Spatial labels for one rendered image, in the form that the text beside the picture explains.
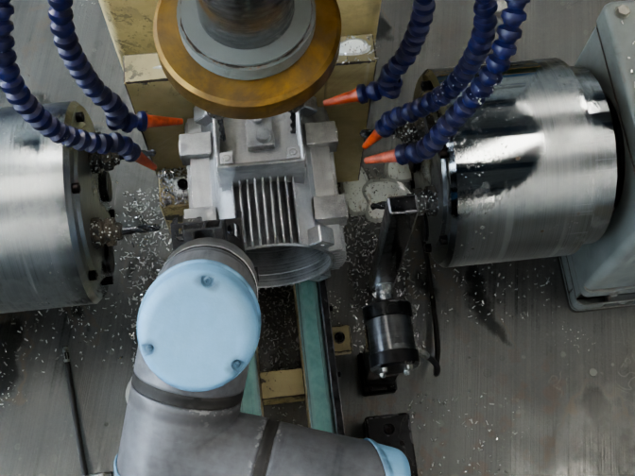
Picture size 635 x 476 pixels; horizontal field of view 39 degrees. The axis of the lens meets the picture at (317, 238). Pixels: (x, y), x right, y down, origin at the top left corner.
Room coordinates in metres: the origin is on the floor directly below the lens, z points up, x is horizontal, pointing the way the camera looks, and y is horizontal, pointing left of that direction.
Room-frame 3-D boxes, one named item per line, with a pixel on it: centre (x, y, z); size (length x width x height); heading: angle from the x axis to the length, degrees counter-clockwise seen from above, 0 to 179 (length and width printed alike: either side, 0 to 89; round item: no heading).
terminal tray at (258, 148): (0.49, 0.08, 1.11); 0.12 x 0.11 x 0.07; 9
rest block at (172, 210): (0.50, 0.19, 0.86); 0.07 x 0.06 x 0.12; 100
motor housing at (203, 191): (0.45, 0.07, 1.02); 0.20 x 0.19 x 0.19; 9
